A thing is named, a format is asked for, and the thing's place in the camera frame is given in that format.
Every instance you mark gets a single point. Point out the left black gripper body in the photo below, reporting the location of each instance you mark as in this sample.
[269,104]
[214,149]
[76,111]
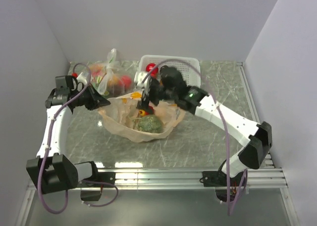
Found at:
[85,97]

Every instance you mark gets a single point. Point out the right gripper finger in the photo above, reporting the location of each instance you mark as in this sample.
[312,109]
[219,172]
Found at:
[143,103]
[149,109]

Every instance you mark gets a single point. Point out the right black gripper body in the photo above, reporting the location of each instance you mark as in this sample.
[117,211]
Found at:
[157,92]

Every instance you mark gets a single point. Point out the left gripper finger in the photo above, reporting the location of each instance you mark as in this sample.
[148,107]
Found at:
[98,99]
[93,106]

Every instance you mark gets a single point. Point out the red fake apple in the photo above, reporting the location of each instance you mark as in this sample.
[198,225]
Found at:
[142,113]
[151,66]

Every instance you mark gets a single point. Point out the green netted fake melon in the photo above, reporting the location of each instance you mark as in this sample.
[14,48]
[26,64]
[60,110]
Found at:
[150,124]

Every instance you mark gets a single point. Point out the beige plastic bag orange prints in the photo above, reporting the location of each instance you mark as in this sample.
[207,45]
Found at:
[121,117]

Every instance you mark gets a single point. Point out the white perforated plastic basket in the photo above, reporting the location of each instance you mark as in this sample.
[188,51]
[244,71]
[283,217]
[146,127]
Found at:
[189,75]

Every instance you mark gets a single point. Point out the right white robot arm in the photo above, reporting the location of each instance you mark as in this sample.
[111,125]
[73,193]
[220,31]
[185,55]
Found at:
[255,138]

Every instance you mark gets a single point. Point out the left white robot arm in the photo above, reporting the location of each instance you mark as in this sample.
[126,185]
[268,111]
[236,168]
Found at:
[51,171]

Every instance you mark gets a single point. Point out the clear tied bag of fruits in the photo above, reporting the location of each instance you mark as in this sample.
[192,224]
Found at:
[109,78]

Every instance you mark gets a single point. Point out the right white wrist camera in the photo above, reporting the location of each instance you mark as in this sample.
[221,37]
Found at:
[142,80]

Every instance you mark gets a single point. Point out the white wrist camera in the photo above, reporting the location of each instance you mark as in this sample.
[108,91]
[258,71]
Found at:
[81,78]
[142,80]

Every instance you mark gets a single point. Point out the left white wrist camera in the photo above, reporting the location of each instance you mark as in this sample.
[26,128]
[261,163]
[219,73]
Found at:
[81,78]

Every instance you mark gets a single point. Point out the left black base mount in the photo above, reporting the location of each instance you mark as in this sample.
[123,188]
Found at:
[92,189]

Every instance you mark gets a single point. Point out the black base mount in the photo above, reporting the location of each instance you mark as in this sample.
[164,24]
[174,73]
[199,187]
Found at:
[219,180]
[92,189]

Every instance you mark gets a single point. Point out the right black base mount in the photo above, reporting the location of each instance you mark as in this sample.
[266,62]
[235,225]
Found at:
[219,180]

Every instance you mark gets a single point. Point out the aluminium front rail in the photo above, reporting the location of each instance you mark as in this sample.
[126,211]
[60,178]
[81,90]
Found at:
[186,178]

